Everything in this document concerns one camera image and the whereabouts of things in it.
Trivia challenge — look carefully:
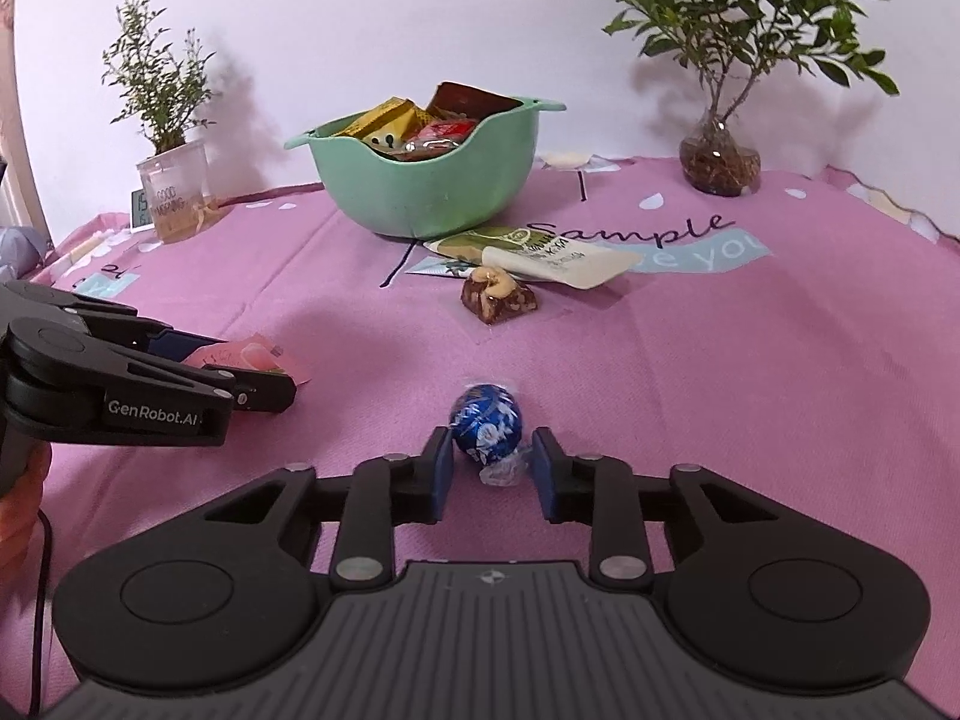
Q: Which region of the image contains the person's left hand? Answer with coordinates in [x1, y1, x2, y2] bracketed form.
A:
[0, 441, 53, 616]

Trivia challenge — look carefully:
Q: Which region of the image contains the cream snack packet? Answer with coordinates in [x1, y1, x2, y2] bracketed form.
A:
[480, 244, 647, 290]

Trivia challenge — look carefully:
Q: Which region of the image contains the dark brown snack packet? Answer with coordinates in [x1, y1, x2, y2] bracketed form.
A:
[426, 81, 524, 123]

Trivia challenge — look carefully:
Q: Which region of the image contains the clear wrapped nut chocolate bar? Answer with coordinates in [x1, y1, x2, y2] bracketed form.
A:
[459, 265, 540, 326]

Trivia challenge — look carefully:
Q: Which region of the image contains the green white snack packet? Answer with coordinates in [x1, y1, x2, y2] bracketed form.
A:
[422, 226, 595, 265]

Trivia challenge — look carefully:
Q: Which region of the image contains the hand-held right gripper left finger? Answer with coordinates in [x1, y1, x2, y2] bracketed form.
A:
[202, 426, 457, 596]

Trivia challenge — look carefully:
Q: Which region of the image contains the pink snack packet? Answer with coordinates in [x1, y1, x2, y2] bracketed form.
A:
[183, 333, 313, 385]

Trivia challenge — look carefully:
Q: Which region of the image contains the leafy plant in glass vase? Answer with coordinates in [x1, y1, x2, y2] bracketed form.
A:
[602, 0, 902, 197]

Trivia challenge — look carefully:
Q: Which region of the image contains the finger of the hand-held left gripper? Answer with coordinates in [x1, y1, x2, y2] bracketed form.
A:
[201, 362, 299, 415]
[0, 280, 201, 366]

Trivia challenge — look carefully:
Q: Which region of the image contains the black cable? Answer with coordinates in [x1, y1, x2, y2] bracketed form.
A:
[28, 508, 58, 718]

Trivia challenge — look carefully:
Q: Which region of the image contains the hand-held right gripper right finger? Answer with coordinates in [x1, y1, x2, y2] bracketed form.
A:
[529, 426, 782, 593]

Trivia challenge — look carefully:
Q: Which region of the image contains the small plant in white cup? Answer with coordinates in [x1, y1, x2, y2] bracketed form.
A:
[100, 0, 223, 245]

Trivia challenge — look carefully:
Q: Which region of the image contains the blue foil chocolate ball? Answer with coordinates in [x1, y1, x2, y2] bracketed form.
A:
[448, 382, 531, 486]

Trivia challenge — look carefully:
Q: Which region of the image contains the pink printed tablecloth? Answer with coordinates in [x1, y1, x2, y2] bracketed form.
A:
[30, 154, 960, 717]

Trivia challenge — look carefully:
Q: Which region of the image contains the green plastic bowl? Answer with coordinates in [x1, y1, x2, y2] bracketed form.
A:
[283, 94, 568, 239]

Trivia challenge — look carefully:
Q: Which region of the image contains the grey blue cloth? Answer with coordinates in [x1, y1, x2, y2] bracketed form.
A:
[0, 226, 46, 280]

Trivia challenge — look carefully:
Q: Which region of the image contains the red wrapped candy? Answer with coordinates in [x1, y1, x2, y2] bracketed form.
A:
[403, 118, 479, 161]

